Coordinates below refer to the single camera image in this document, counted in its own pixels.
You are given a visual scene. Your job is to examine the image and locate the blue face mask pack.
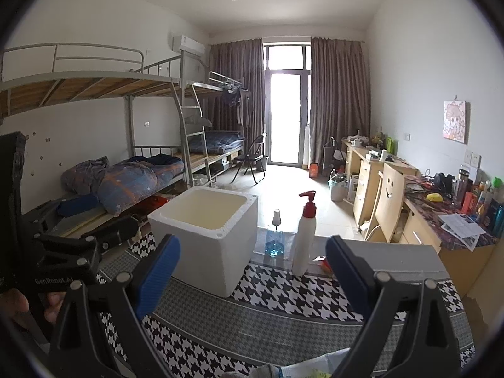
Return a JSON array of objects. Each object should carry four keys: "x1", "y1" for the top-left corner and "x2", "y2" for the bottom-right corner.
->
[{"x1": 249, "y1": 348, "x2": 349, "y2": 378}]

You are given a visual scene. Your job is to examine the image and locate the person's left hand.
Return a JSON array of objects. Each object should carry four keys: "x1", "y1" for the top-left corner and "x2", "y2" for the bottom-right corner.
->
[{"x1": 1, "y1": 289, "x2": 66, "y2": 329}]

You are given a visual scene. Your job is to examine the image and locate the blue plaid quilt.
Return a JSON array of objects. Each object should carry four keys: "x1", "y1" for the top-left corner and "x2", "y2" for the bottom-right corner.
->
[{"x1": 61, "y1": 154, "x2": 185, "y2": 217}]

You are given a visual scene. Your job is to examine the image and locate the red plastic bag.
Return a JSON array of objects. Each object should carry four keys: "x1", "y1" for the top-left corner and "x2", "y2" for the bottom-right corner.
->
[{"x1": 133, "y1": 195, "x2": 169, "y2": 216}]

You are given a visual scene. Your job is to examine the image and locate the houndstooth tablecloth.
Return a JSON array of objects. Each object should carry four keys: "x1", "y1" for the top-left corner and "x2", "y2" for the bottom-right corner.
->
[{"x1": 96, "y1": 232, "x2": 475, "y2": 377}]

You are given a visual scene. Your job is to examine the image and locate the papers on desk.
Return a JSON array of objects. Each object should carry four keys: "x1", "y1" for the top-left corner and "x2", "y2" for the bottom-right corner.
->
[{"x1": 438, "y1": 213, "x2": 485, "y2": 252}]

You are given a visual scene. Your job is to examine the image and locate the long wooden desk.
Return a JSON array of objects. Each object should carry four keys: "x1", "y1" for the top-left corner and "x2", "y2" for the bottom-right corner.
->
[{"x1": 342, "y1": 140, "x2": 497, "y2": 297}]

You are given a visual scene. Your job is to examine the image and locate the red snack packet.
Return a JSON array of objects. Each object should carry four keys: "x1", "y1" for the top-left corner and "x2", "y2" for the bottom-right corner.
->
[{"x1": 313, "y1": 256, "x2": 333, "y2": 275}]

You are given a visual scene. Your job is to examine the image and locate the metal bunk bed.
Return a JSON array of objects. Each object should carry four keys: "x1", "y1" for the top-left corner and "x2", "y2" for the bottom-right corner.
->
[{"x1": 1, "y1": 43, "x2": 231, "y2": 231}]

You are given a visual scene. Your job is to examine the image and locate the yellow object on desk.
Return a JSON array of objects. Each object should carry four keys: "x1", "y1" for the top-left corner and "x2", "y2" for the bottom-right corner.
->
[{"x1": 426, "y1": 193, "x2": 443, "y2": 202}]

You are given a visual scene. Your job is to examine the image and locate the white styrofoam box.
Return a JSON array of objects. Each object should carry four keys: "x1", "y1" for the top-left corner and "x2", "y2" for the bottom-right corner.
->
[{"x1": 148, "y1": 187, "x2": 258, "y2": 298}]

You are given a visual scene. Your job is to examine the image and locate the white pump lotion bottle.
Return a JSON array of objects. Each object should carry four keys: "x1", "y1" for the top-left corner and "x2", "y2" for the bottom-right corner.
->
[{"x1": 291, "y1": 190, "x2": 317, "y2": 277}]

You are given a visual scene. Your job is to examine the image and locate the bottles cluster on desk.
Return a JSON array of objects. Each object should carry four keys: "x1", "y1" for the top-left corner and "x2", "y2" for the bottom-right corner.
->
[{"x1": 452, "y1": 165, "x2": 503, "y2": 239}]

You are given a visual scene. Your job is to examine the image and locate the wooden smiley chair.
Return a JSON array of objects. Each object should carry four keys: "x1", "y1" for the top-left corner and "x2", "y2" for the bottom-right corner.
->
[{"x1": 365, "y1": 163, "x2": 405, "y2": 243}]

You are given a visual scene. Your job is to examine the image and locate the blue liquid spray bottle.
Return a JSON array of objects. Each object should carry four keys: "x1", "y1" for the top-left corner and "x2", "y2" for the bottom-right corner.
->
[{"x1": 265, "y1": 209, "x2": 284, "y2": 258}]

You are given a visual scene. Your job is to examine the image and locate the white waste bin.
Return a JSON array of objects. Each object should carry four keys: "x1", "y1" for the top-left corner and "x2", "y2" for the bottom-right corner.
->
[{"x1": 328, "y1": 173, "x2": 348, "y2": 203}]

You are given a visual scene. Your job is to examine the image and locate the black folding chair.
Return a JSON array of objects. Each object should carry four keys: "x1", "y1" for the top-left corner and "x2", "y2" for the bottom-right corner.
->
[{"x1": 232, "y1": 132, "x2": 266, "y2": 184}]

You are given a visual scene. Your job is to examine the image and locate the orange floor container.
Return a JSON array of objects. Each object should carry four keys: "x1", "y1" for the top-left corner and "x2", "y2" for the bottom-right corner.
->
[{"x1": 308, "y1": 163, "x2": 319, "y2": 179}]

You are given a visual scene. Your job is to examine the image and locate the left brown curtain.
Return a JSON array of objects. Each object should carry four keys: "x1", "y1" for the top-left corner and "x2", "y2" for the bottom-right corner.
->
[{"x1": 203, "y1": 38, "x2": 266, "y2": 146}]

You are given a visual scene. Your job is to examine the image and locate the brown curtain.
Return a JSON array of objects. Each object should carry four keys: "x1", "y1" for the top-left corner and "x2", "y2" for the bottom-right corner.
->
[
  {"x1": 309, "y1": 37, "x2": 371, "y2": 165},
  {"x1": 203, "y1": 38, "x2": 266, "y2": 146}
]

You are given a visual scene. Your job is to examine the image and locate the glass balcony door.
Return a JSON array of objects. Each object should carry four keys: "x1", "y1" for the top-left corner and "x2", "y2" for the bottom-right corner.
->
[{"x1": 264, "y1": 42, "x2": 311, "y2": 167}]

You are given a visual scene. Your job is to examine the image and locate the right brown curtain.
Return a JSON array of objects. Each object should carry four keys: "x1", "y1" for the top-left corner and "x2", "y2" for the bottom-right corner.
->
[{"x1": 309, "y1": 37, "x2": 371, "y2": 165}]

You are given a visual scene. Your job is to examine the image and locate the wall air conditioner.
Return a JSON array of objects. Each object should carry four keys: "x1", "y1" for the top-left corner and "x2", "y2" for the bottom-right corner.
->
[{"x1": 173, "y1": 35, "x2": 206, "y2": 57}]

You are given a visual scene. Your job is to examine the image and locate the cartoon wall picture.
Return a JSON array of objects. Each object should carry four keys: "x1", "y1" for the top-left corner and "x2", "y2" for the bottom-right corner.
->
[{"x1": 443, "y1": 100, "x2": 468, "y2": 144}]

